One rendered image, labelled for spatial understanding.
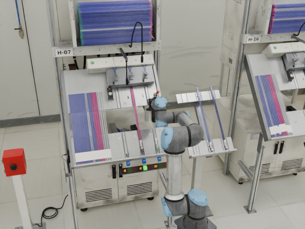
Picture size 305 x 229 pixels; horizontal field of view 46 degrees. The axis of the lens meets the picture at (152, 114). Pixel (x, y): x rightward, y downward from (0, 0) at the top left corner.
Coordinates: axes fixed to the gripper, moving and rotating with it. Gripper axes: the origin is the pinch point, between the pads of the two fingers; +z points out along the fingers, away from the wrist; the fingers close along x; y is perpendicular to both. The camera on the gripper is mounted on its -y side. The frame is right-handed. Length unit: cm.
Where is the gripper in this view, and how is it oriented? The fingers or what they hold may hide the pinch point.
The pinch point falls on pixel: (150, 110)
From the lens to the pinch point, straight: 260.5
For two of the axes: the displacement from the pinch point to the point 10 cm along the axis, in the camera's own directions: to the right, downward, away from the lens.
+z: -2.2, 0.8, 9.7
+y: -1.3, -9.9, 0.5
